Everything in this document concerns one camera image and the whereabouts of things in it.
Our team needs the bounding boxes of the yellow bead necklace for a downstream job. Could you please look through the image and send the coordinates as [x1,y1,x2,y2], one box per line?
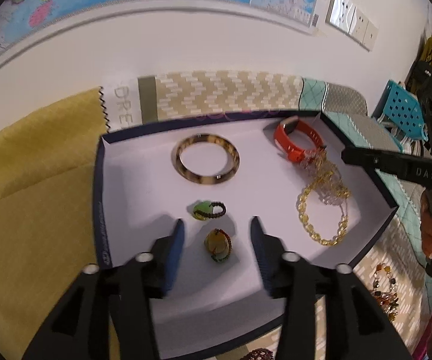
[296,149,352,247]

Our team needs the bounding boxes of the navy white jewelry box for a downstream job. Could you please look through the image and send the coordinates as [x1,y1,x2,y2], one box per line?
[93,111,398,359]

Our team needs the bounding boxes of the green stone bead ring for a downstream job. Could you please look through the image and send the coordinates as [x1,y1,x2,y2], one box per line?
[192,201,227,221]

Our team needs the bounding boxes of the dark red bead bracelet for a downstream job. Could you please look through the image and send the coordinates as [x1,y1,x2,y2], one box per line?
[243,347,275,360]

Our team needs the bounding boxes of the amber mixed bead bracelet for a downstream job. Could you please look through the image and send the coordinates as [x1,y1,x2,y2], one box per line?
[371,263,401,321]

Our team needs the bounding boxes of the yellow stone bead ring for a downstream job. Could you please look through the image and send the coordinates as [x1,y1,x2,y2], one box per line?
[204,227,235,263]

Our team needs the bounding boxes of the orange smart watch band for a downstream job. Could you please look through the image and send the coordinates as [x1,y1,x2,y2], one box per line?
[274,116,326,164]

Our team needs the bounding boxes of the tortoiseshell bangle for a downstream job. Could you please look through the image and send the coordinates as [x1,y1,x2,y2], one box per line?
[173,133,240,185]

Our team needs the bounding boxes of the patterned bed sheet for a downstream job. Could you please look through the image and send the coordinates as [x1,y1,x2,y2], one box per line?
[0,71,432,359]

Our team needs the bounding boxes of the right hand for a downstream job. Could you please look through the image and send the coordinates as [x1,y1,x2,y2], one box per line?
[421,191,432,258]

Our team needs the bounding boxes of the blue plastic crate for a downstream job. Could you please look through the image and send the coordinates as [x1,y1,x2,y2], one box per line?
[372,80,428,141]

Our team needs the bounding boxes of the white wall socket panel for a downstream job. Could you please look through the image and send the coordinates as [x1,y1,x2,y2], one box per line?
[326,0,378,51]

